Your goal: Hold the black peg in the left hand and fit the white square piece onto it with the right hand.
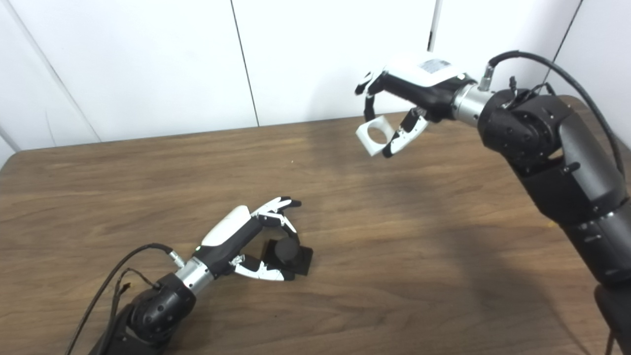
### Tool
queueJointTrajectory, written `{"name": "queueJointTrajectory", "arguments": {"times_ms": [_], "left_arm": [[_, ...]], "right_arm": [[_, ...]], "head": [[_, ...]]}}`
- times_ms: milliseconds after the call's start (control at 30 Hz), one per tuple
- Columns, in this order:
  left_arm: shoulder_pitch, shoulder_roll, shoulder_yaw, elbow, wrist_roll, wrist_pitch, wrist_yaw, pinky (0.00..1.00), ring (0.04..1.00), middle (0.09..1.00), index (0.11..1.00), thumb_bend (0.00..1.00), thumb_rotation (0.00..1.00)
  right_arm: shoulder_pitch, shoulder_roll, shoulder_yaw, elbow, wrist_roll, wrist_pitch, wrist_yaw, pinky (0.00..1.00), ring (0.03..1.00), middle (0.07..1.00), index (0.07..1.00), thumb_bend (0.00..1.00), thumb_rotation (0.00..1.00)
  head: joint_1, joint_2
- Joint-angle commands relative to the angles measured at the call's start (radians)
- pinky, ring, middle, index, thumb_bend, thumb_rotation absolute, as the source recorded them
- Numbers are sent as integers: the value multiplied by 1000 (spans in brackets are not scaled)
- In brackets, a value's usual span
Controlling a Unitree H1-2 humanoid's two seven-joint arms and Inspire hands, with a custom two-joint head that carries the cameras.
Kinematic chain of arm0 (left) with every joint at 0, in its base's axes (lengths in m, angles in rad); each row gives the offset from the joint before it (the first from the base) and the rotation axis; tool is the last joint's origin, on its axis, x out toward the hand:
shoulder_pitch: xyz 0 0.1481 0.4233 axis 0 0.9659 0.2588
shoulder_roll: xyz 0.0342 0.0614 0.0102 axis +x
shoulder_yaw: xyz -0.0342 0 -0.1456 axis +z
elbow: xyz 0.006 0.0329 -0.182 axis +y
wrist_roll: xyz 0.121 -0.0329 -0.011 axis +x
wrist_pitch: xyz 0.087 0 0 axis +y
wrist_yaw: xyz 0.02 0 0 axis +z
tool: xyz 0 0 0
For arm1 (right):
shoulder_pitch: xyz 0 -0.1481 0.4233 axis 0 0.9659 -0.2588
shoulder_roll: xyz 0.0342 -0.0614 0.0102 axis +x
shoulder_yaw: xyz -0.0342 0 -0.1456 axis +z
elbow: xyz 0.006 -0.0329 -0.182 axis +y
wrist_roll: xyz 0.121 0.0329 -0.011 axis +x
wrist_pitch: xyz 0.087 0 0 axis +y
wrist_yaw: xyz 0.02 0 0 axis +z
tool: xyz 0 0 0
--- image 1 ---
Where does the black peg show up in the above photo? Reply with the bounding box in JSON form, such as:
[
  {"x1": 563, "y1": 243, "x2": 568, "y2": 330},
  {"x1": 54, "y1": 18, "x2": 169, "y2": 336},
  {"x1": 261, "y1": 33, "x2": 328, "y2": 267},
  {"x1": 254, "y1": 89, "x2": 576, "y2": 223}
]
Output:
[{"x1": 261, "y1": 238, "x2": 314, "y2": 277}]

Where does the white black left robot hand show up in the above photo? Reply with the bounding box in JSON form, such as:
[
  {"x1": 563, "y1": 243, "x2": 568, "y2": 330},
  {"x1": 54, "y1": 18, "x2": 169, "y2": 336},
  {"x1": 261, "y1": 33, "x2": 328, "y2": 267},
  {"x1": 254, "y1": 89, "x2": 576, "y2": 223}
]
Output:
[{"x1": 193, "y1": 197, "x2": 302, "y2": 283}]

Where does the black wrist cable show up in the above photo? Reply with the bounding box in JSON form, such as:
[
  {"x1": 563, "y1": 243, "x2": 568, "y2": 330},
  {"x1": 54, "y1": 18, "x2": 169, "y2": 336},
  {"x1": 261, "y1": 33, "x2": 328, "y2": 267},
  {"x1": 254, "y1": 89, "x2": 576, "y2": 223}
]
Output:
[
  {"x1": 64, "y1": 243, "x2": 185, "y2": 355},
  {"x1": 477, "y1": 50, "x2": 627, "y2": 178}
]

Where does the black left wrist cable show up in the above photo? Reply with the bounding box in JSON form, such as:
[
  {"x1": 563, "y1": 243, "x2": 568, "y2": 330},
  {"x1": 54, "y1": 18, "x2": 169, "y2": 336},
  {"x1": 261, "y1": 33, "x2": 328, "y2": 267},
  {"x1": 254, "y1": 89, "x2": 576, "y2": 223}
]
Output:
[{"x1": 64, "y1": 243, "x2": 185, "y2": 355}]

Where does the white square piece with hole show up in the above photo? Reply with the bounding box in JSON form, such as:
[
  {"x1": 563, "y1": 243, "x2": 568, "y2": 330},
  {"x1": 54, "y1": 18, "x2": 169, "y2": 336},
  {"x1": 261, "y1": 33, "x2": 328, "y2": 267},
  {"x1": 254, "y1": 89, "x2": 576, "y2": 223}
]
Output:
[{"x1": 356, "y1": 115, "x2": 396, "y2": 157}]

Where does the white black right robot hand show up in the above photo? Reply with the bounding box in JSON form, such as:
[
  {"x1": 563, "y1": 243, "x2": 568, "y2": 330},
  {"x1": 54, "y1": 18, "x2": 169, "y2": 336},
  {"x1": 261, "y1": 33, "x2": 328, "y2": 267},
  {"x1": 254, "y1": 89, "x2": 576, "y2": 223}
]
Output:
[{"x1": 354, "y1": 53, "x2": 476, "y2": 159}]

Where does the thin black wrist wire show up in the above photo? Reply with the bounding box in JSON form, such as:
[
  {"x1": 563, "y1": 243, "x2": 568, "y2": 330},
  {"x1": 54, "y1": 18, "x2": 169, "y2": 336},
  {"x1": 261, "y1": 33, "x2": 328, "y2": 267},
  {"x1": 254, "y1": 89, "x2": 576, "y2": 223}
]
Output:
[
  {"x1": 508, "y1": 76, "x2": 557, "y2": 99},
  {"x1": 111, "y1": 268, "x2": 161, "y2": 316}
]

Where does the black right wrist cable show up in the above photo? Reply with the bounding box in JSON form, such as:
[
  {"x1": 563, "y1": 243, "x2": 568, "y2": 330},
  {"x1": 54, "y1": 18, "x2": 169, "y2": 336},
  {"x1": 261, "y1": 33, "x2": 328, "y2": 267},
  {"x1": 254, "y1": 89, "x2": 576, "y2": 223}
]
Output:
[{"x1": 477, "y1": 50, "x2": 627, "y2": 178}]

